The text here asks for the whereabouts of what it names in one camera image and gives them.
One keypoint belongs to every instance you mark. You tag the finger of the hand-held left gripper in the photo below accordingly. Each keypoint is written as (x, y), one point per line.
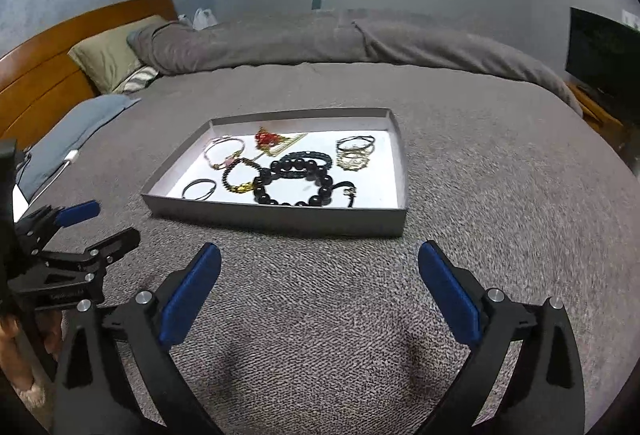
(77, 212)
(115, 242)

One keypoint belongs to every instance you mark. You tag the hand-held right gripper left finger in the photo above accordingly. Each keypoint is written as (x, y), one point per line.
(192, 295)

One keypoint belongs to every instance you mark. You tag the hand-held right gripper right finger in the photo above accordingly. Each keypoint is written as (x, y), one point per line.
(450, 290)

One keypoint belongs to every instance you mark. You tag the thin dark bangle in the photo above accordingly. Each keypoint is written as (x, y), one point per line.
(186, 190)

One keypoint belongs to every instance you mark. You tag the grey cardboard tray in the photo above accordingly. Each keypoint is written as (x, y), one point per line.
(385, 165)

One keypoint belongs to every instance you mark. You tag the silver bangle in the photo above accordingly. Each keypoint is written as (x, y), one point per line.
(350, 144)

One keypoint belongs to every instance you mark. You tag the person's left hand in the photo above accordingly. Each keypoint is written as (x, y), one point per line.
(52, 340)

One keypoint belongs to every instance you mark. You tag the blue-grey pillow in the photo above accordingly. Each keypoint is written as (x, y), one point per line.
(75, 125)

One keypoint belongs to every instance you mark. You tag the grey bedspread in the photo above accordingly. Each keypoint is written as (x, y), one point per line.
(325, 315)

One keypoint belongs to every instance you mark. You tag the wooden headboard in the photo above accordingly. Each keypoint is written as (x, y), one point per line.
(45, 80)

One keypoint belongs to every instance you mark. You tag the striped pillow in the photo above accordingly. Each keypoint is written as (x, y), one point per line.
(137, 80)

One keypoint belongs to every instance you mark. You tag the olive pillow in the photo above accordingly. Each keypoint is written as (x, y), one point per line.
(107, 55)

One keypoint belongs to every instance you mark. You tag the wooden television stand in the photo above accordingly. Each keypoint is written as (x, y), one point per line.
(595, 110)

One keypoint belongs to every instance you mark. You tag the white plastic bag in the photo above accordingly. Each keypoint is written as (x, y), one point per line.
(205, 19)

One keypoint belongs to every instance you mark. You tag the grey folded duvet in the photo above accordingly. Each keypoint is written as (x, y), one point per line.
(300, 40)

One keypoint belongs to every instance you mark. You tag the black television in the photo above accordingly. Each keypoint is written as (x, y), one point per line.
(600, 50)

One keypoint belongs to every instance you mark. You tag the white wall socket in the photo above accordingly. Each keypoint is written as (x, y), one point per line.
(631, 17)

